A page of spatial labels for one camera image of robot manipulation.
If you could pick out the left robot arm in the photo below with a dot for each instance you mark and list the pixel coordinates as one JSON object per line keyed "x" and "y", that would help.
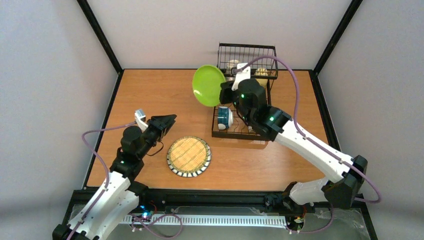
{"x": 119, "y": 193}

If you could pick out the black wire dish rack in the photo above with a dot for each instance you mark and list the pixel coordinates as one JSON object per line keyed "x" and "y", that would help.
{"x": 244, "y": 53}

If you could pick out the white bowl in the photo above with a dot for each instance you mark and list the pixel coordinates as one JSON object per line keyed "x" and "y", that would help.
{"x": 225, "y": 118}

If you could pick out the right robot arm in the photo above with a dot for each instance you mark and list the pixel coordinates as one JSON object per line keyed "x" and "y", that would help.
{"x": 344, "y": 174}

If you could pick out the green plate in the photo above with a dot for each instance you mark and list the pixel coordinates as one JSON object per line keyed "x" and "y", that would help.
{"x": 206, "y": 85}

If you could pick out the yellow ceramic mug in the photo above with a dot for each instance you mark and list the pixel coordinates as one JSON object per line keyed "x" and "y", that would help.
{"x": 262, "y": 72}

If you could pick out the tall patterned ceramic cup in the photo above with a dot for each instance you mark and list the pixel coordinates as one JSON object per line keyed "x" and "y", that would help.
{"x": 232, "y": 63}

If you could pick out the white cable duct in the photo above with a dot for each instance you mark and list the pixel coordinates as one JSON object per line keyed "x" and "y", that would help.
{"x": 219, "y": 220}

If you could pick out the woven bamboo pattern plate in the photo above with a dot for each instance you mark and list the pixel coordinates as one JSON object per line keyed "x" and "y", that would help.
{"x": 188, "y": 154}

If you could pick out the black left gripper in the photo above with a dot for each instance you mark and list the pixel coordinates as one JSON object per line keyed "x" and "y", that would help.
{"x": 154, "y": 125}

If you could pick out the striped plate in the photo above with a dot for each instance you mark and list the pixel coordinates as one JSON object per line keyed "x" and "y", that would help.
{"x": 189, "y": 174}

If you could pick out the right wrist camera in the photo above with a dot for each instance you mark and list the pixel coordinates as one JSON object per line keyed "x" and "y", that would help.
{"x": 241, "y": 72}

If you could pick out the black enclosure frame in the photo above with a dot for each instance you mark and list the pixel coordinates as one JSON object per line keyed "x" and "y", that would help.
{"x": 276, "y": 201}

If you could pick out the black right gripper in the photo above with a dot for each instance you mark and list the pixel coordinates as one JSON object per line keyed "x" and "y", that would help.
{"x": 225, "y": 92}

